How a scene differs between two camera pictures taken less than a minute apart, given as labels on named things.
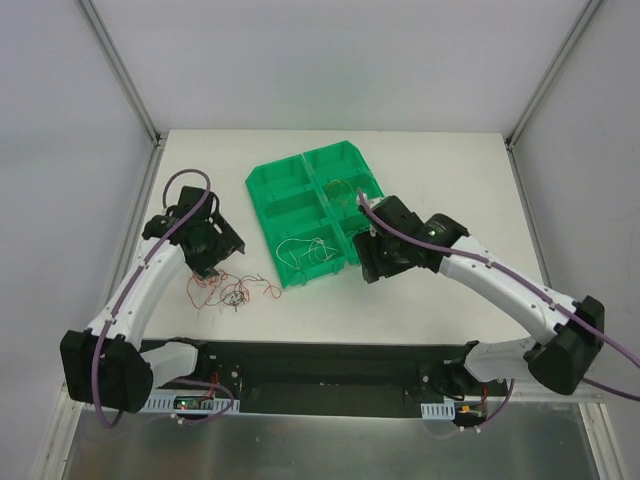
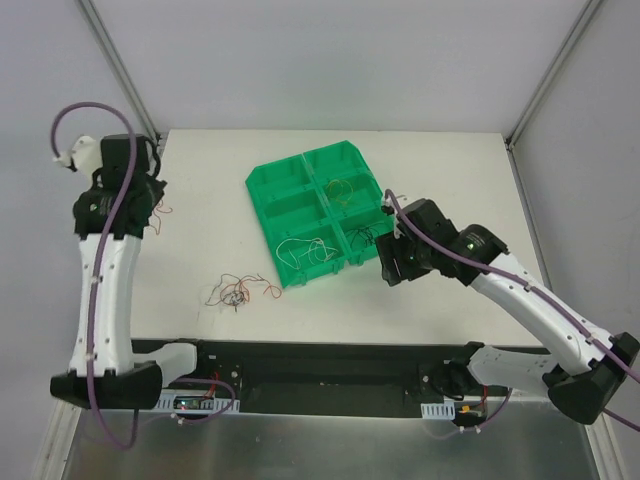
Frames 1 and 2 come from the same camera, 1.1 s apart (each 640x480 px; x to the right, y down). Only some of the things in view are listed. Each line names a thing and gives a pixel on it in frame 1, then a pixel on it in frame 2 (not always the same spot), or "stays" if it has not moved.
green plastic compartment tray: (338, 173) stays
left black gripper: (223, 245) -> (151, 190)
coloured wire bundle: (233, 291) stays
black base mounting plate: (330, 379) stays
